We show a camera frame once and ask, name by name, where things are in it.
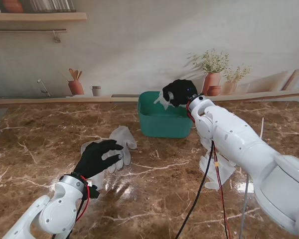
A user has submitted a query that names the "red black right arm cable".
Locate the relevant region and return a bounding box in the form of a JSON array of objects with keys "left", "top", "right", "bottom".
[{"left": 174, "top": 96, "right": 232, "bottom": 239}]

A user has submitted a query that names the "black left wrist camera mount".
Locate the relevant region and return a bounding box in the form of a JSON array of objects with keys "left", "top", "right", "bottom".
[{"left": 88, "top": 183, "right": 99, "bottom": 199}]

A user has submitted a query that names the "red black left arm cable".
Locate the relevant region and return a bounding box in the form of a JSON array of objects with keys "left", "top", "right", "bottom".
[{"left": 52, "top": 175, "right": 91, "bottom": 239}]

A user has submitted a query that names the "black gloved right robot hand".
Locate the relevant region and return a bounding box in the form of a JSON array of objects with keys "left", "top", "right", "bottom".
[{"left": 162, "top": 79, "right": 199, "bottom": 109}]

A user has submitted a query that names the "red black arm cable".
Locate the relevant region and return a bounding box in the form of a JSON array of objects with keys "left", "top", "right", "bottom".
[
  {"left": 174, "top": 96, "right": 232, "bottom": 239},
  {"left": 52, "top": 175, "right": 91, "bottom": 239}
]

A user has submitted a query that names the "grey hanging strap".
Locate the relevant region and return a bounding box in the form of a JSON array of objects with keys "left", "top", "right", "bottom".
[{"left": 240, "top": 174, "right": 250, "bottom": 239}]

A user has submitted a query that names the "printed kitchen scene backdrop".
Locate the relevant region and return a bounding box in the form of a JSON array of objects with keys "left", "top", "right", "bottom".
[{"left": 0, "top": 0, "right": 299, "bottom": 110}]

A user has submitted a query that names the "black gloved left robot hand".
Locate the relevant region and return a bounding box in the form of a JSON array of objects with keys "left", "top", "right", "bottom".
[{"left": 73, "top": 139, "right": 125, "bottom": 180}]

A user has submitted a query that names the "green plastic basket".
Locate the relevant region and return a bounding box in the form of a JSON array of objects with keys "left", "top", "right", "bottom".
[{"left": 137, "top": 91, "right": 198, "bottom": 139}]

